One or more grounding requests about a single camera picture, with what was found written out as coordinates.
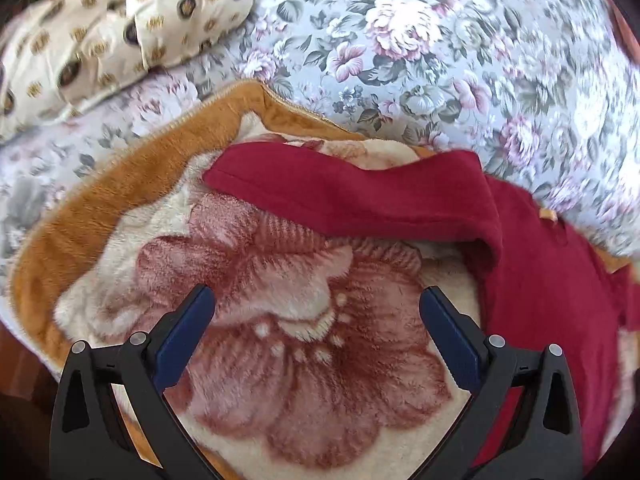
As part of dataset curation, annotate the plush brown floral blanket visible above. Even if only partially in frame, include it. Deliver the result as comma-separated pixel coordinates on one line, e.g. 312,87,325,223
10,79,640,480

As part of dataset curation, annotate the dark red garment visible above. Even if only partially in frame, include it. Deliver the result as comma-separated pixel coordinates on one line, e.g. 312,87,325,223
202,142,640,473

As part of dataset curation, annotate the grey floral bedsheet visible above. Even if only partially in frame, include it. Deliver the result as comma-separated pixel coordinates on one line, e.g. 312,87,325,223
0,0,640,311

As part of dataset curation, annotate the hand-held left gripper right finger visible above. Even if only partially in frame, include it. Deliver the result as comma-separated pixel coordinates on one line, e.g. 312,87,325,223
415,286,584,480

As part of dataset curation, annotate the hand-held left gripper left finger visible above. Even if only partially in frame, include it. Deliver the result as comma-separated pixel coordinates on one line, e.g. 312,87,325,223
49,284,221,480

